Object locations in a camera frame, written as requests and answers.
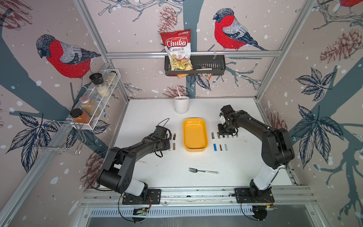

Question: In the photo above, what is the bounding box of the yellow plastic storage tray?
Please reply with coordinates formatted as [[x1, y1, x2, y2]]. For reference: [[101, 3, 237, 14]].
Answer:
[[182, 118, 209, 152]]

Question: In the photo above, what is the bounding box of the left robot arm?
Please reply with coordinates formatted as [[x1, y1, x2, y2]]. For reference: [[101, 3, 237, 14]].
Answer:
[[96, 125, 172, 202]]

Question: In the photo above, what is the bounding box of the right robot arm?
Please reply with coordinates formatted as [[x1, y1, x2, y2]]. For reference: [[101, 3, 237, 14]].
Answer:
[[218, 105, 295, 198]]

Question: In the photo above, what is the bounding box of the white cup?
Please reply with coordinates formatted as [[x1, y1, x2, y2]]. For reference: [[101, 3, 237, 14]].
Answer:
[[174, 96, 190, 114]]

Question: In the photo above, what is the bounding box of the silver fork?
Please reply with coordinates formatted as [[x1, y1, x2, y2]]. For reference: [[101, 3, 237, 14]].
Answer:
[[189, 168, 219, 175]]

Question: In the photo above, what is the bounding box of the pale lid spice jar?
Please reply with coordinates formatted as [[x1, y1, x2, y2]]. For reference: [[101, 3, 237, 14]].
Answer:
[[105, 71, 118, 86]]

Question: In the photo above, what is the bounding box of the silver lid spice jar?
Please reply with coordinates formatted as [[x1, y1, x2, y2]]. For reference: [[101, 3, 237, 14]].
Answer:
[[79, 96, 101, 118]]

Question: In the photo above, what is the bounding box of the black lid spice jar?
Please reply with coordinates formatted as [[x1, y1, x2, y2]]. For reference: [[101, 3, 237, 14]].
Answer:
[[89, 73, 111, 97]]

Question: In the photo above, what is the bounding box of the orange spice jar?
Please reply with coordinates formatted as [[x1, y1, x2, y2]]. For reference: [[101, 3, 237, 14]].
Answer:
[[70, 108, 91, 124]]

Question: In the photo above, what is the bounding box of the red cassava chips bag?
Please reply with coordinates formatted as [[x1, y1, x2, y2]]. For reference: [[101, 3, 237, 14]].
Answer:
[[160, 29, 193, 71]]

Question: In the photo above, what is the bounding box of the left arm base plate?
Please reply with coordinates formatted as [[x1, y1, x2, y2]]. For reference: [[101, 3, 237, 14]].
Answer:
[[122, 189, 161, 205]]

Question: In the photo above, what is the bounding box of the black wire wall basket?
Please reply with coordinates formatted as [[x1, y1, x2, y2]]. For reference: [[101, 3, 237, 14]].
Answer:
[[164, 55, 226, 77]]

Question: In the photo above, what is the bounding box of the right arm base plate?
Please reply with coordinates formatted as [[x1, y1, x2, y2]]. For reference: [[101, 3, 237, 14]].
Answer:
[[234, 187, 275, 203]]

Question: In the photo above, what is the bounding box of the white wire spice rack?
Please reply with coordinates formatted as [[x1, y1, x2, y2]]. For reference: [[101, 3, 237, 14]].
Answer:
[[75, 69, 120, 130]]

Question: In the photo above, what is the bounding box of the chrome wire hook rack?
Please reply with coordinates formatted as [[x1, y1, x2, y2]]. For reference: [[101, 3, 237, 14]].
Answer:
[[32, 120, 87, 156]]

